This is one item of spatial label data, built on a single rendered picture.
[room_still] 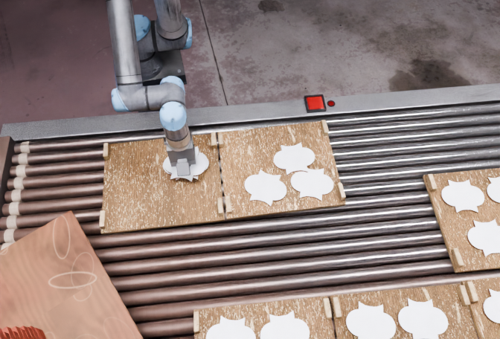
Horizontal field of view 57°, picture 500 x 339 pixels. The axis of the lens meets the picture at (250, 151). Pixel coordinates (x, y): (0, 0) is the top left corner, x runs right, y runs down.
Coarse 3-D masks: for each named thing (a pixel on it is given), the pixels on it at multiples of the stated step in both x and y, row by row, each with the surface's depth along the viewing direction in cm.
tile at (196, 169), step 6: (198, 150) 163; (198, 156) 162; (168, 162) 160; (198, 162) 160; (204, 162) 160; (168, 168) 159; (174, 168) 159; (192, 168) 159; (198, 168) 159; (204, 168) 159; (174, 174) 158; (192, 174) 158; (198, 174) 158; (192, 180) 157
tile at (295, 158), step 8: (280, 152) 165; (288, 152) 165; (296, 152) 165; (304, 152) 165; (312, 152) 165; (280, 160) 164; (288, 160) 163; (296, 160) 163; (304, 160) 163; (312, 160) 163; (280, 168) 162; (288, 168) 162; (296, 168) 161; (304, 168) 161
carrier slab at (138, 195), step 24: (120, 144) 168; (144, 144) 168; (120, 168) 163; (144, 168) 163; (216, 168) 163; (120, 192) 158; (144, 192) 158; (168, 192) 158; (192, 192) 158; (216, 192) 158; (120, 216) 154; (144, 216) 154; (168, 216) 154; (192, 216) 154; (216, 216) 153
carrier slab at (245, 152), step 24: (240, 144) 168; (264, 144) 168; (288, 144) 168; (312, 144) 168; (240, 168) 163; (264, 168) 163; (312, 168) 163; (336, 168) 163; (240, 192) 158; (288, 192) 158; (336, 192) 158; (240, 216) 154
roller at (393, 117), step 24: (288, 120) 177; (312, 120) 176; (336, 120) 176; (360, 120) 177; (384, 120) 177; (408, 120) 179; (24, 144) 170; (48, 144) 170; (72, 144) 171; (96, 144) 171
